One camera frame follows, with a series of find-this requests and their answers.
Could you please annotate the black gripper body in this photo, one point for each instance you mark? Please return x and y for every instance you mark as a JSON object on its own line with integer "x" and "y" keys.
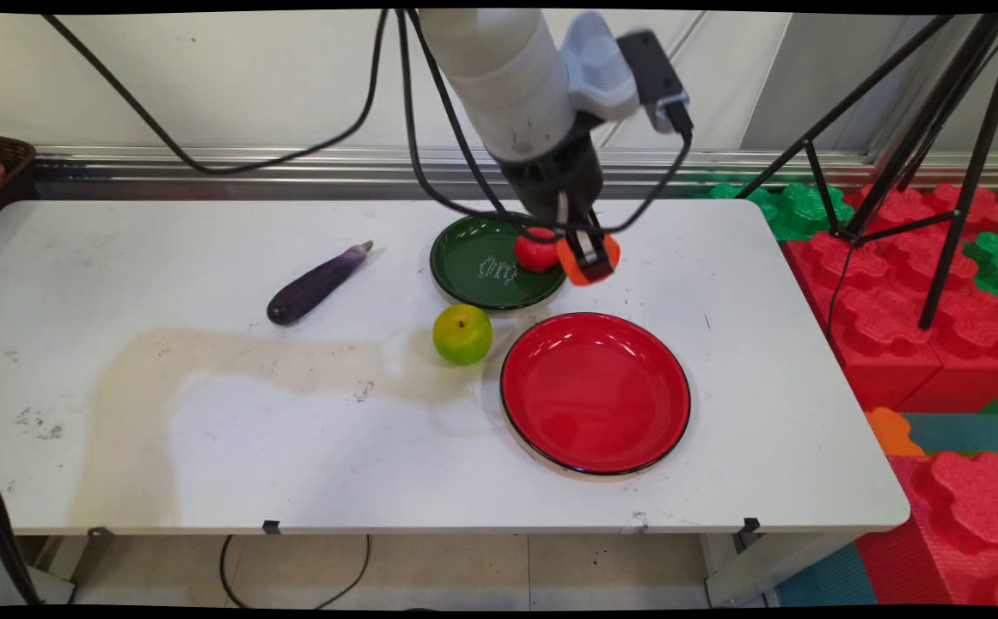
{"x": 550, "y": 180}

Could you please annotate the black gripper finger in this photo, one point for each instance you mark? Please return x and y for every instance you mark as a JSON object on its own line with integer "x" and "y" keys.
{"x": 589, "y": 249}
{"x": 564, "y": 211}

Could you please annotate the orange toy fruit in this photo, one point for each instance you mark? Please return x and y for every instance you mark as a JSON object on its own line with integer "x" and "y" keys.
{"x": 580, "y": 268}

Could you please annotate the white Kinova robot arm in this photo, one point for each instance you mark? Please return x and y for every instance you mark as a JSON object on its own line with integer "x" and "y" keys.
{"x": 498, "y": 77}

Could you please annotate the red toy tomato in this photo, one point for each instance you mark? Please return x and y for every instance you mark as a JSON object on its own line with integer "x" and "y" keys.
{"x": 535, "y": 253}

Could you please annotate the dark green plate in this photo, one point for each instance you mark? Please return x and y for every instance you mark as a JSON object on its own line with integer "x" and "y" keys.
{"x": 477, "y": 271}

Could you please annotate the red plate with black rim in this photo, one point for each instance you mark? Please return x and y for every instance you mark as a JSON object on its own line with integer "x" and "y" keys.
{"x": 595, "y": 391}

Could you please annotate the yellow-green toy apple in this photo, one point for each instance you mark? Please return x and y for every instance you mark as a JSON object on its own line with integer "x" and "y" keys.
{"x": 462, "y": 335}

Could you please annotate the purple toy eggplant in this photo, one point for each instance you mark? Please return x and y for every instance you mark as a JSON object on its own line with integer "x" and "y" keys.
{"x": 314, "y": 284}

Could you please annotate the black table clip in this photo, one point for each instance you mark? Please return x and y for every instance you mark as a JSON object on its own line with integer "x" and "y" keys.
{"x": 750, "y": 525}
{"x": 100, "y": 531}
{"x": 272, "y": 526}

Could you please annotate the orange foam piece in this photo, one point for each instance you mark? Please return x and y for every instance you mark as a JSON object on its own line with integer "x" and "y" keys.
{"x": 892, "y": 434}

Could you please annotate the white table leg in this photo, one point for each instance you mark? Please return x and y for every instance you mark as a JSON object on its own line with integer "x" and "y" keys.
{"x": 765, "y": 572}

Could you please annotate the black tripod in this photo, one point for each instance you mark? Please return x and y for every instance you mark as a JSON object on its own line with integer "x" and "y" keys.
{"x": 954, "y": 155}

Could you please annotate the teal foam mat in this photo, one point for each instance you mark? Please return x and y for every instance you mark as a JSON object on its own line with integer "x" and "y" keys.
{"x": 967, "y": 432}

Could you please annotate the brown wicker basket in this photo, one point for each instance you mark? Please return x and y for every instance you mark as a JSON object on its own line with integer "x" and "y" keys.
{"x": 9, "y": 185}

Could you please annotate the dark curved chair edge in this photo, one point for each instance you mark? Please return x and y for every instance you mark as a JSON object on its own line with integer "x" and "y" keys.
{"x": 4, "y": 533}

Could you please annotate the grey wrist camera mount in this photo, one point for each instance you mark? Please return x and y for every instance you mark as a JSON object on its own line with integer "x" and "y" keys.
{"x": 597, "y": 69}

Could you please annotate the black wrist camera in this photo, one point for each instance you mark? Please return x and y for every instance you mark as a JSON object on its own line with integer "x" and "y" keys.
{"x": 658, "y": 77}

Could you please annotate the metal wall rail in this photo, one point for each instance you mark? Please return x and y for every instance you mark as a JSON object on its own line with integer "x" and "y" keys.
{"x": 292, "y": 163}

